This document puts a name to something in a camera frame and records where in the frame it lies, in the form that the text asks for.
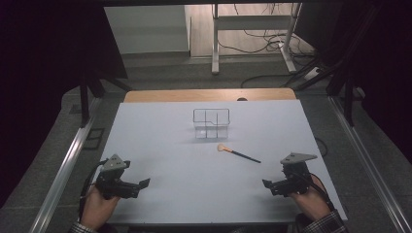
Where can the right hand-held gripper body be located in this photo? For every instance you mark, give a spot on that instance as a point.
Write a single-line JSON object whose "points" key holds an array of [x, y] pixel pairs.
{"points": [[294, 178]]}

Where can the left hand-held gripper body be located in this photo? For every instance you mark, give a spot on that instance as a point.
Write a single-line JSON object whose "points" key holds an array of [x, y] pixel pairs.
{"points": [[111, 181]]}

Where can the person's right hand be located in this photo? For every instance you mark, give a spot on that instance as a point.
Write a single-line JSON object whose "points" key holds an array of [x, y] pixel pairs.
{"points": [[311, 202]]}

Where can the person's left hand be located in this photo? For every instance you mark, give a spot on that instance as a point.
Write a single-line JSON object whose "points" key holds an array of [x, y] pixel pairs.
{"points": [[97, 210]]}

